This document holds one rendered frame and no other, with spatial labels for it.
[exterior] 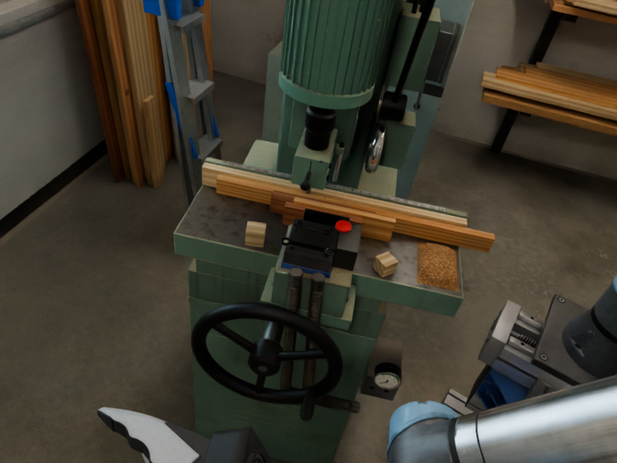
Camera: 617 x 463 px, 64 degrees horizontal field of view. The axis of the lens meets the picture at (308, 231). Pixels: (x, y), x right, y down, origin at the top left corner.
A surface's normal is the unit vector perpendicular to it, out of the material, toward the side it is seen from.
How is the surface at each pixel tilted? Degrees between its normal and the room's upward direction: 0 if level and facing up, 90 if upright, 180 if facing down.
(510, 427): 48
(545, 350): 0
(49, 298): 0
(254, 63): 90
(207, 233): 0
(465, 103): 90
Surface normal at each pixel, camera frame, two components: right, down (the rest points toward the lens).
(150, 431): 0.15, -0.82
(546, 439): -0.63, -0.29
